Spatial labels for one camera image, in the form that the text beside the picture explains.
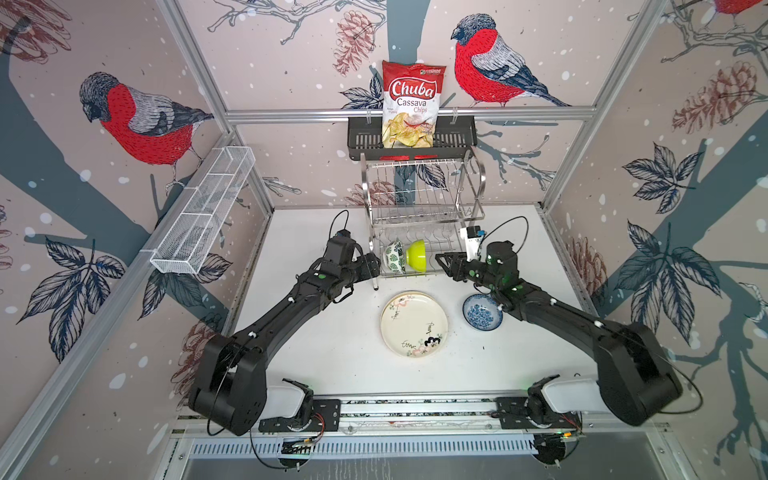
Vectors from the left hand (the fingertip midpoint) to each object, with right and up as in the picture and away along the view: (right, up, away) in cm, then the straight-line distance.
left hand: (371, 262), depth 84 cm
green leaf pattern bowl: (+7, +1, +5) cm, 9 cm away
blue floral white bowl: (+34, -16, +6) cm, 38 cm away
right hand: (+19, +1, -1) cm, 19 cm away
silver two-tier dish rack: (+15, +17, +19) cm, 29 cm away
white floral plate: (+13, -19, +2) cm, 23 cm away
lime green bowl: (+14, +1, +8) cm, 16 cm away
